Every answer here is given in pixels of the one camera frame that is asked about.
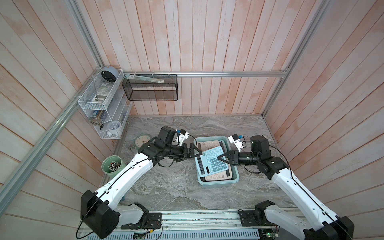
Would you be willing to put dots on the upturned pink calculator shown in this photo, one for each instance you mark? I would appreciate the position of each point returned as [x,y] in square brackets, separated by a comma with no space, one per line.
[221,176]

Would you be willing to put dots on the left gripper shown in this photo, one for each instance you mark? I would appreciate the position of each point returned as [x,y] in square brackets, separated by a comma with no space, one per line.
[184,155]

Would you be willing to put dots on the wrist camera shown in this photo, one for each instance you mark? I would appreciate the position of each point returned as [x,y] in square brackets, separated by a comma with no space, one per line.
[236,140]
[182,135]

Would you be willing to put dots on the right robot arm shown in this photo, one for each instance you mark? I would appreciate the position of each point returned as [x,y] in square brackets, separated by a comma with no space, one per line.
[320,223]

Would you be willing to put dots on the small pink calculator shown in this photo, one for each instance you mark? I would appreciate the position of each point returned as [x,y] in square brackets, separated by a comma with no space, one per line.
[205,146]

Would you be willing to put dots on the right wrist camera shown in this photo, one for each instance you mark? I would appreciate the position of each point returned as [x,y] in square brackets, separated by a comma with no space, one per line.
[236,140]

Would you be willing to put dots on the black mesh basket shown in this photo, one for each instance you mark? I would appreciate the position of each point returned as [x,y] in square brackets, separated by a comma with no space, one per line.
[146,91]

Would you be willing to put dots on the ruler on basket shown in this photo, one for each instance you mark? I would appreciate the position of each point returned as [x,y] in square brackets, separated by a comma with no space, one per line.
[142,78]

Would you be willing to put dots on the white wire shelf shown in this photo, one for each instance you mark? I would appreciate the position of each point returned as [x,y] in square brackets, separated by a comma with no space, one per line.
[102,102]

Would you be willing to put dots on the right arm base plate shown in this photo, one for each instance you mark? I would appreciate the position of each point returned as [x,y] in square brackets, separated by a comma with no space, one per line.
[253,218]

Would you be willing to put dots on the green round clock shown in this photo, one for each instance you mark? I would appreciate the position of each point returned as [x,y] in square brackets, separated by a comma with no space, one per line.
[141,139]

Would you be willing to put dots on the small teal calculator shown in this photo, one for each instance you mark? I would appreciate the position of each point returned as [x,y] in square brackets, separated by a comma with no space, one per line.
[208,164]

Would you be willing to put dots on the green pen cup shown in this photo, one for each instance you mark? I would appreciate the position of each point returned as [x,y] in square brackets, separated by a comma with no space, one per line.
[113,165]

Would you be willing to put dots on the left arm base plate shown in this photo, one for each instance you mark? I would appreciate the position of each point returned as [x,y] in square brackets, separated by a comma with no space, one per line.
[150,221]

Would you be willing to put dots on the grey round alarm clock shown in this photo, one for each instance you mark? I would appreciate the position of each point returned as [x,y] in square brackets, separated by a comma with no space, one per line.
[110,74]

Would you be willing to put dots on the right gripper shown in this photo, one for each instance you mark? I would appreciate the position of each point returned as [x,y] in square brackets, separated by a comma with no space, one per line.
[234,157]

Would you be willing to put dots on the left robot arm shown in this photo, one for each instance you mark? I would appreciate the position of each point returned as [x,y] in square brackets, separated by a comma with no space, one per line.
[99,209]

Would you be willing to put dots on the mint green storage box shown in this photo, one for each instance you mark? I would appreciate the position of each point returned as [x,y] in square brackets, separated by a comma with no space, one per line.
[233,169]

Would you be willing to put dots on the white mug on shelf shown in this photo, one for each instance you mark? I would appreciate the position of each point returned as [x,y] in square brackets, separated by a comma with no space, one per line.
[113,128]

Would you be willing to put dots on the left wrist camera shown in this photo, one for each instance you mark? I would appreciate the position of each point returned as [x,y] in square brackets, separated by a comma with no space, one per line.
[182,135]

